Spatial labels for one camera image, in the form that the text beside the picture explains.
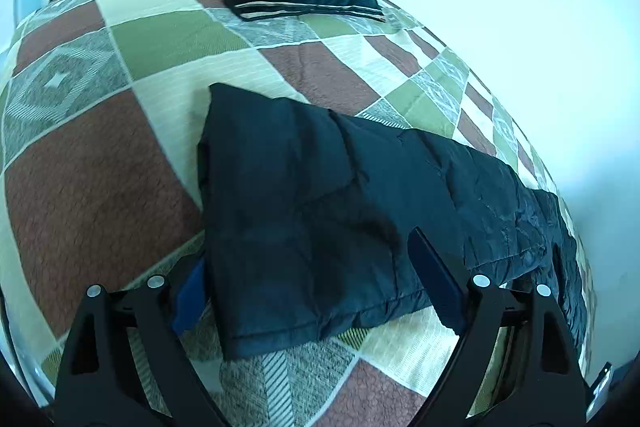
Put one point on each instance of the black padded jacket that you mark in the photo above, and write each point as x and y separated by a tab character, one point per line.
320	217

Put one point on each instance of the checkered patchwork bedspread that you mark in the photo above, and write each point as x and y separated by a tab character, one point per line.
100	177

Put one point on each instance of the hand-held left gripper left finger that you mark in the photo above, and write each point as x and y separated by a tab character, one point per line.
189	302

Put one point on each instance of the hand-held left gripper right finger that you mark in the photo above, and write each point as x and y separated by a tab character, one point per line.
439	279

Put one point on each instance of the small white device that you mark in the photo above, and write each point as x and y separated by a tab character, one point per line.
600	387

